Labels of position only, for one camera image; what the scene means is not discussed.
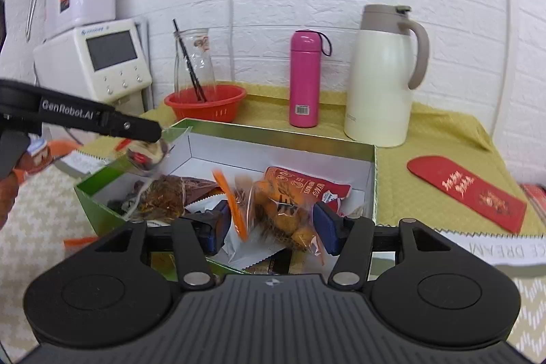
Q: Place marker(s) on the glass carafe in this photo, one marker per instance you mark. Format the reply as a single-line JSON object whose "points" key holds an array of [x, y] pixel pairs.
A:
{"points": [[200, 65]]}

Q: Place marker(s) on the red envelope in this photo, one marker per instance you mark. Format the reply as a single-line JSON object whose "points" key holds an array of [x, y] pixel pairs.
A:
{"points": [[465, 189]]}

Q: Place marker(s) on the green cardboard box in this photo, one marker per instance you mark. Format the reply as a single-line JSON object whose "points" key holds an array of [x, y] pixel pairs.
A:
{"points": [[277, 153]]}

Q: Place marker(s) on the clear fruit snack packet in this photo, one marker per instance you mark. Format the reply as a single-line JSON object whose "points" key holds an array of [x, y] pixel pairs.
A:
{"points": [[147, 157]]}

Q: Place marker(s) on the white appliance with screen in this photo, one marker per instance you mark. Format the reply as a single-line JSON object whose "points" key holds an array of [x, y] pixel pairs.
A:
{"points": [[64, 61]]}

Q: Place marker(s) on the red plastic basket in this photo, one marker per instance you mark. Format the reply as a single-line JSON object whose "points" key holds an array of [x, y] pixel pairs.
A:
{"points": [[222, 104]]}

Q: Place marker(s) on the chevron tablecloth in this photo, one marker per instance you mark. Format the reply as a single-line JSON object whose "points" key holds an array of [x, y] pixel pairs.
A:
{"points": [[42, 261]]}

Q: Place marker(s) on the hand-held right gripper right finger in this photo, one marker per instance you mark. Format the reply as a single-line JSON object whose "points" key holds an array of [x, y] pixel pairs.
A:
{"points": [[324, 227]]}

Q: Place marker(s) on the cream thermal jug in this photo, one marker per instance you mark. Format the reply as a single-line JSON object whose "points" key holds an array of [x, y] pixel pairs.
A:
{"points": [[377, 91]]}

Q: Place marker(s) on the white snack packet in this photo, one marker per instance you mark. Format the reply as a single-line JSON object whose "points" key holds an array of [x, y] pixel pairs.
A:
{"points": [[251, 253]]}

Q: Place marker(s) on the pink thermos bottle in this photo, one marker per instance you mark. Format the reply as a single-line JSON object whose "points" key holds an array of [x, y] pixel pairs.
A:
{"points": [[305, 78]]}

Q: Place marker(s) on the red nut pouch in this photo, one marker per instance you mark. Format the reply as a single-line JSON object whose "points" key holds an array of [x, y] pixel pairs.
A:
{"points": [[298, 185]]}

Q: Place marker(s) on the yellow cloth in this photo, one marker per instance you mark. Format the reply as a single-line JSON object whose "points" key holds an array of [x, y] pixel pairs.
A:
{"points": [[448, 133]]}

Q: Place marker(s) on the brown tofu packet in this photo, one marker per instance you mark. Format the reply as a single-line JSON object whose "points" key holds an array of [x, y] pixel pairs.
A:
{"points": [[166, 193]]}

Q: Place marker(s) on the orange peanut packet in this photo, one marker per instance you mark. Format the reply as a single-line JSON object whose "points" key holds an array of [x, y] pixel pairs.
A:
{"points": [[286, 219]]}

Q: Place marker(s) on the clear orange-trimmed packet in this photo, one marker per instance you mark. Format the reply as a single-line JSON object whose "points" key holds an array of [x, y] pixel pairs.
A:
{"points": [[81, 242]]}

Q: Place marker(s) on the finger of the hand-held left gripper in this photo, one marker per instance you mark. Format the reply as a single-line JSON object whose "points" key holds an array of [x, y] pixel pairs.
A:
{"points": [[136, 127]]}

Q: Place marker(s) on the black straw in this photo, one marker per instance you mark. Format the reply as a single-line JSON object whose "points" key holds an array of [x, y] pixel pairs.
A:
{"points": [[187, 57]]}

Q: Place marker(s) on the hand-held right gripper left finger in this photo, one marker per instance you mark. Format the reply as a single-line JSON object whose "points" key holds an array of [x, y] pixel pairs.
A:
{"points": [[222, 229]]}

